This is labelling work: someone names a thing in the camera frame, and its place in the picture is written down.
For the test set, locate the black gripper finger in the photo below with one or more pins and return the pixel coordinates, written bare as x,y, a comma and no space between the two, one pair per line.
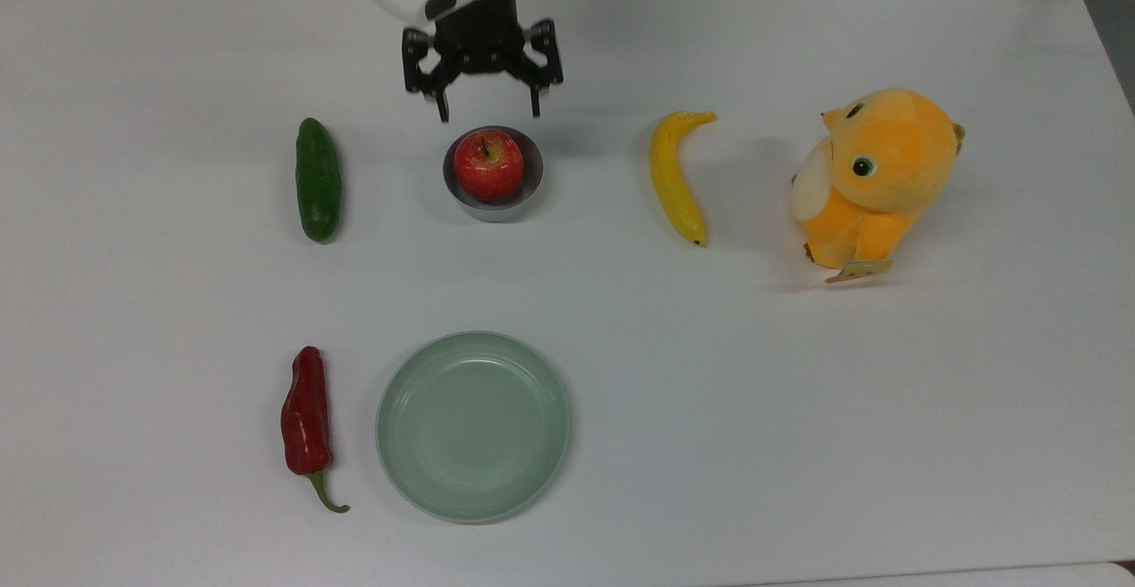
418,64
545,59

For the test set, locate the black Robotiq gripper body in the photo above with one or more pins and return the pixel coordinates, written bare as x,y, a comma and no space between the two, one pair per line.
479,37

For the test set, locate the red apple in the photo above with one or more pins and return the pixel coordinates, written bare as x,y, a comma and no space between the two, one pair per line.
489,166

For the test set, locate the small grey bowl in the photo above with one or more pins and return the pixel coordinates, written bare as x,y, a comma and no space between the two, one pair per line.
497,210

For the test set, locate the green cucumber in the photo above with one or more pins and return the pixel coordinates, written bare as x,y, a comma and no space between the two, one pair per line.
318,179

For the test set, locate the yellow banana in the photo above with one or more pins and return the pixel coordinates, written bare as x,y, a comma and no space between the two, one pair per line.
672,179

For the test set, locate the orange plush toy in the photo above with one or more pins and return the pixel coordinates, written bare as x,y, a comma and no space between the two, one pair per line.
878,179

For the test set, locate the pale green plate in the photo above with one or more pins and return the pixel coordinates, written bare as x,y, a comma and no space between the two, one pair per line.
473,427

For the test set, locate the red chili pepper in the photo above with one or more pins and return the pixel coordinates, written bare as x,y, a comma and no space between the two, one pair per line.
306,418

